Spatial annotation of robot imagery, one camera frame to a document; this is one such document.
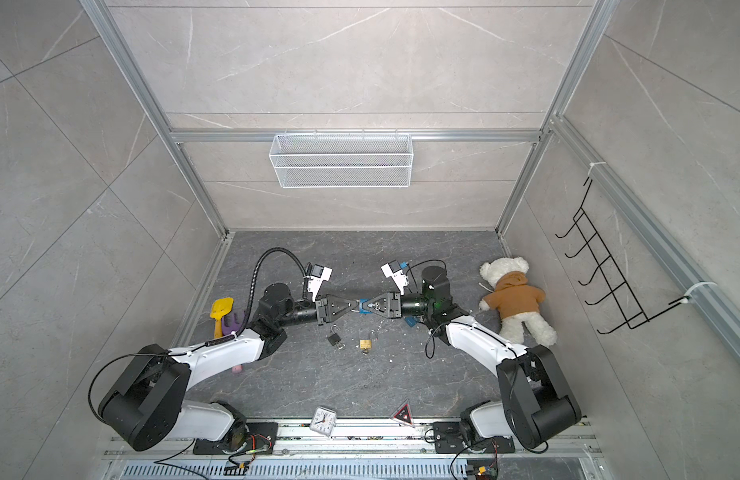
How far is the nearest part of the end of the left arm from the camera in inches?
27.1

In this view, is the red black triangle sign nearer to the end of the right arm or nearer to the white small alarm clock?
the white small alarm clock

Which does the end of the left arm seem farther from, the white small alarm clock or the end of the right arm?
the white small alarm clock

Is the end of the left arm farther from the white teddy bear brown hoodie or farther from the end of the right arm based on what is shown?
the white teddy bear brown hoodie

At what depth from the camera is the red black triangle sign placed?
2.54ft

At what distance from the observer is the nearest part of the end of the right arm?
697mm

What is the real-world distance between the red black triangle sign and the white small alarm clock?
166 millimetres

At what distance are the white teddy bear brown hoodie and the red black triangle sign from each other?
392mm

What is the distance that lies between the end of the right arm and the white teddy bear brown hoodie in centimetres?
41

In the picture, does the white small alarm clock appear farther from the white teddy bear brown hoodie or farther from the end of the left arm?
the white teddy bear brown hoodie
